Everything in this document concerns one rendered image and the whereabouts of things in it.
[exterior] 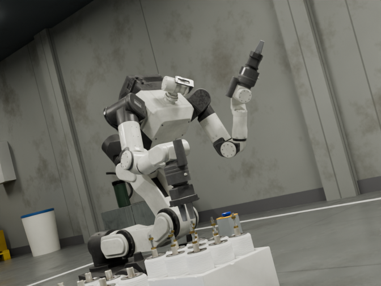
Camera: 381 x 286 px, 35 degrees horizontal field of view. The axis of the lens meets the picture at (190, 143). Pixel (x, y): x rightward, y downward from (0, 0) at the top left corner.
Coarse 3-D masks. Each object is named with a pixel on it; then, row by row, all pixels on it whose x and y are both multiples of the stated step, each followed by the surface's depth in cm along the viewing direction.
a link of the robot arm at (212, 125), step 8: (208, 120) 285; (216, 120) 286; (208, 128) 286; (216, 128) 285; (224, 128) 288; (208, 136) 288; (216, 136) 285; (224, 136) 285; (216, 144) 284; (224, 144) 282; (232, 144) 280; (224, 152) 282; (232, 152) 281
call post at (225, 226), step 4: (236, 216) 263; (220, 220) 262; (224, 220) 261; (228, 220) 259; (232, 220) 261; (236, 220) 262; (220, 224) 263; (224, 224) 261; (228, 224) 259; (232, 224) 260; (236, 224) 262; (220, 228) 263; (224, 228) 261; (228, 228) 259; (232, 228) 260; (240, 228) 263; (220, 232) 263; (224, 232) 262; (228, 232) 260; (232, 232) 259; (240, 232) 262; (228, 236) 260
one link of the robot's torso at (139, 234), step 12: (156, 216) 275; (168, 216) 271; (132, 228) 299; (144, 228) 290; (156, 228) 275; (168, 228) 270; (132, 240) 294; (144, 240) 289; (156, 240) 276; (168, 240) 281; (132, 252) 294; (144, 252) 291
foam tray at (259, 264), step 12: (252, 252) 233; (264, 252) 235; (228, 264) 220; (240, 264) 224; (252, 264) 228; (264, 264) 233; (180, 276) 219; (192, 276) 214; (204, 276) 210; (216, 276) 214; (228, 276) 218; (240, 276) 223; (252, 276) 227; (264, 276) 232; (276, 276) 236
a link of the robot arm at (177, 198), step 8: (168, 176) 219; (176, 176) 218; (184, 176) 219; (168, 184) 220; (176, 184) 219; (184, 184) 220; (192, 184) 223; (176, 192) 218; (184, 192) 220; (192, 192) 222; (176, 200) 217; (184, 200) 219; (192, 200) 221
